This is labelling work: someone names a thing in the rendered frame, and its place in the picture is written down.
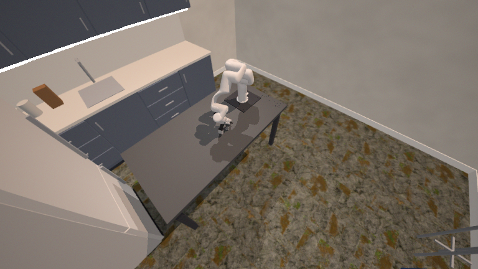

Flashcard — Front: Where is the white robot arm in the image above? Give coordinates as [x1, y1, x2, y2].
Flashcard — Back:
[210, 59, 254, 134]

